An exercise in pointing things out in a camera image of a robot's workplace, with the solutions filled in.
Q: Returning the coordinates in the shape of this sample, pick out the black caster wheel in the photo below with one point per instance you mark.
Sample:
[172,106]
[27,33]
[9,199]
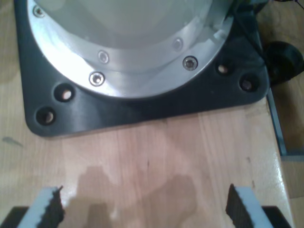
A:
[283,61]

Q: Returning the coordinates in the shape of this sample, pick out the dark robot mounting plate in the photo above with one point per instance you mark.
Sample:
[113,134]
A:
[142,109]

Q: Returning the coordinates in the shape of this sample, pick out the grey metal frame bar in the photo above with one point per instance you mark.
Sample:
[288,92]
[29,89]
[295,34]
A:
[276,123]

